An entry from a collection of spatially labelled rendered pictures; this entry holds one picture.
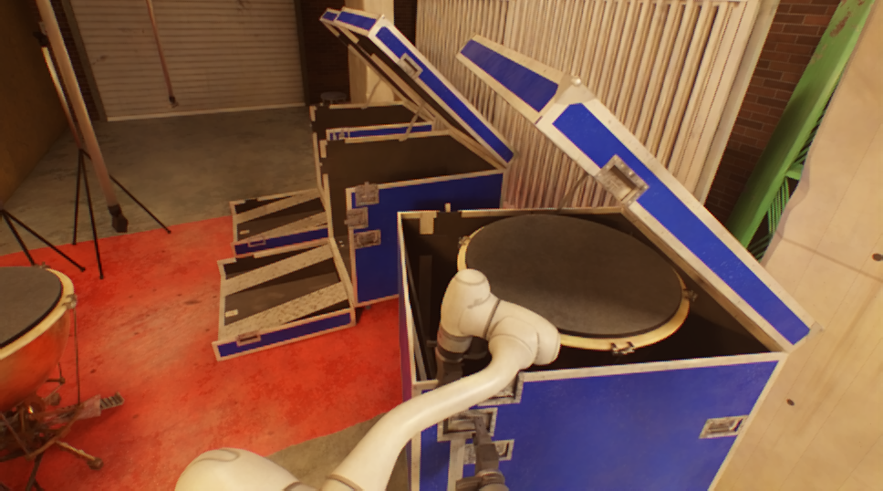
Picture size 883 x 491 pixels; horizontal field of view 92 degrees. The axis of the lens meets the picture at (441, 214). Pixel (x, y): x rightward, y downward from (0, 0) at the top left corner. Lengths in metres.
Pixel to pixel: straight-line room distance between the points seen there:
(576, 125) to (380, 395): 1.89
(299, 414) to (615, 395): 1.57
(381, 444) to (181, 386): 2.04
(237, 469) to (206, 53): 7.48
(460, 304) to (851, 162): 1.23
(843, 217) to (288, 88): 7.65
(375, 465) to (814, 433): 1.61
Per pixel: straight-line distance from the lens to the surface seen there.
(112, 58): 8.14
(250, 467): 0.87
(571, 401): 1.44
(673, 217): 1.15
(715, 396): 1.72
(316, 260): 3.24
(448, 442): 1.46
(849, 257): 1.78
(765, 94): 4.11
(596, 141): 0.97
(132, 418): 2.76
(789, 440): 2.14
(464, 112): 2.42
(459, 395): 0.92
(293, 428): 2.43
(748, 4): 2.90
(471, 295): 1.01
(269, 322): 2.89
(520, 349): 0.99
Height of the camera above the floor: 1.90
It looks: 27 degrees down
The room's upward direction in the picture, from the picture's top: 2 degrees clockwise
